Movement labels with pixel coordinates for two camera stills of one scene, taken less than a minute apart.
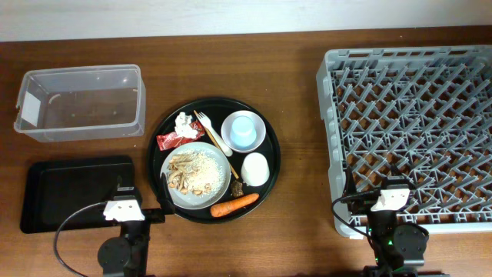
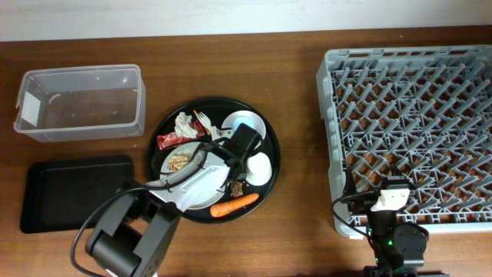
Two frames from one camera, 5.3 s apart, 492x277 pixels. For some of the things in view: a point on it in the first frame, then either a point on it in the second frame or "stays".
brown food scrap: [237, 188] stays
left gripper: [157, 216] → [244, 175]
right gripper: [364, 204] stays
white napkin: [182, 126] stays
